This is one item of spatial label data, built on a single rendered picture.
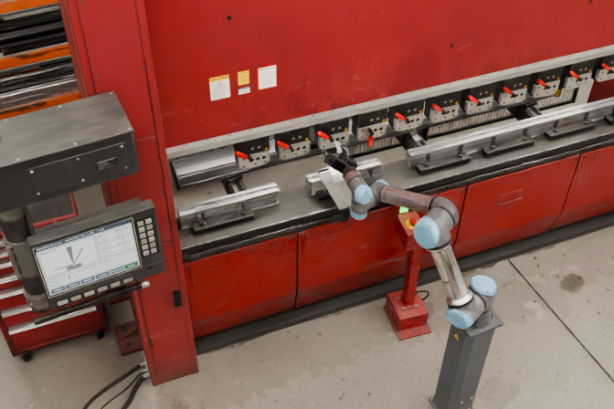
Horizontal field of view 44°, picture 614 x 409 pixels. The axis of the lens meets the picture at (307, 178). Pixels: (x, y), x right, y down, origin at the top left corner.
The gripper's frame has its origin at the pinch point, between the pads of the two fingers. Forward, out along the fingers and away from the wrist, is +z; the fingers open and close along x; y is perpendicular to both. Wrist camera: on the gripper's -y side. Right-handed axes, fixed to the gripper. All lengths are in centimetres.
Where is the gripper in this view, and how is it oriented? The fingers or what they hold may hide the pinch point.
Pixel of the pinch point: (330, 147)
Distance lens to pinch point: 350.1
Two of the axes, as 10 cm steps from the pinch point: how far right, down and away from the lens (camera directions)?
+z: -3.6, -6.3, 6.8
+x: 6.1, -7.2, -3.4
